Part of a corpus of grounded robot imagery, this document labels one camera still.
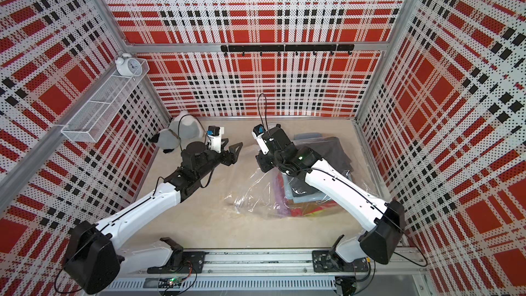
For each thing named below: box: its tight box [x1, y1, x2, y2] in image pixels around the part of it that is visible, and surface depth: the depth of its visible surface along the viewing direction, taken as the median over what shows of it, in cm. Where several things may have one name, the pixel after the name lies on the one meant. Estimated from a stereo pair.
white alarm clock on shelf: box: [115, 52, 143, 81], surface depth 83 cm
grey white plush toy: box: [149, 110, 205, 154], surface depth 107 cm
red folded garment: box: [287, 200, 339, 218], surface depth 78 cm
